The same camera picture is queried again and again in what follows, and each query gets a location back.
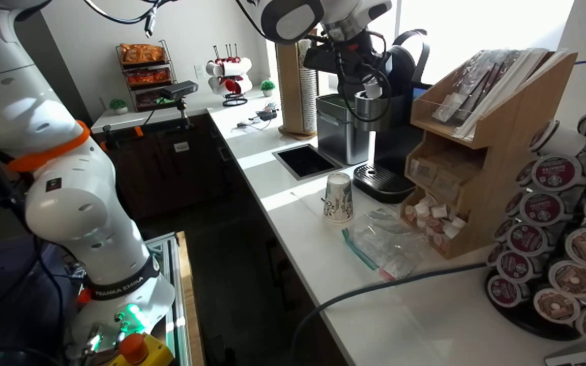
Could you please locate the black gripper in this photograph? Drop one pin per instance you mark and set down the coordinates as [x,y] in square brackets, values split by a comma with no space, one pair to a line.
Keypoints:
[346,58]

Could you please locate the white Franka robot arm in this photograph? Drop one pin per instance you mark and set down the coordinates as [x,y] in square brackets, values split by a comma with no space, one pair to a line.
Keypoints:
[71,204]

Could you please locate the black and steel coffee machine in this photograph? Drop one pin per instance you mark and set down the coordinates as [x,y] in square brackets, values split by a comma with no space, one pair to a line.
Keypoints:
[396,146]

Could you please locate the flat black counter object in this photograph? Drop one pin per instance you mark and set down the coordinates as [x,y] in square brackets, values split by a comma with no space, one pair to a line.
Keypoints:
[234,101]

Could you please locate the steel framed counter chute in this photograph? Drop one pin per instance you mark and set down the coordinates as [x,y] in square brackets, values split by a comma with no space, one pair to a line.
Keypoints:
[307,161]

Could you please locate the dark printed brochure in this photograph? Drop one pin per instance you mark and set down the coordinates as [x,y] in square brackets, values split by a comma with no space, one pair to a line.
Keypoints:
[473,85]

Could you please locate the small green plant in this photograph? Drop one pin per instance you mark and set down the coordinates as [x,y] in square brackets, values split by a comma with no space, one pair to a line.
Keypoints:
[268,86]
[119,104]

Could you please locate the printed paper cup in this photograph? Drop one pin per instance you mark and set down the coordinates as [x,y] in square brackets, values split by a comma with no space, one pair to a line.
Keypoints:
[338,197]

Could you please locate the white creamer cup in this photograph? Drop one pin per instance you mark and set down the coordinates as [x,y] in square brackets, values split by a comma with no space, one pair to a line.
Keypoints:
[453,228]
[423,207]
[441,211]

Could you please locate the white edged booklet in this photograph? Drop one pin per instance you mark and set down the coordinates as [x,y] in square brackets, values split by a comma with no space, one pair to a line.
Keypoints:
[514,85]

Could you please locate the wooden condiment organizer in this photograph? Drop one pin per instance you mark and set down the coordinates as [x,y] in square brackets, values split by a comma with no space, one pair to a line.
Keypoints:
[509,122]

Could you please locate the clear plastic zip bag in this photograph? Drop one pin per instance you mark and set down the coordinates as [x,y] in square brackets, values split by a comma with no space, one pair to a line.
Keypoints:
[387,246]

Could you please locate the dark wooden cabinet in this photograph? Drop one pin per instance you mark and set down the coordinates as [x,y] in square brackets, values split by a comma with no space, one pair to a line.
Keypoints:
[172,176]

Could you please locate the snack shelf rack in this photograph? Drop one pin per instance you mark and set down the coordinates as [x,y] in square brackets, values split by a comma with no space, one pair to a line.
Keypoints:
[143,75]

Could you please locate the robot mounting table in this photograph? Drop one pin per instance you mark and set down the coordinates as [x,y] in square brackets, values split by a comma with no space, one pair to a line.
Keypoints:
[184,305]

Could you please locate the yellow emergency stop button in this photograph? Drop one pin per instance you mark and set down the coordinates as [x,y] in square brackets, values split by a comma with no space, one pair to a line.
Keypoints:
[134,346]

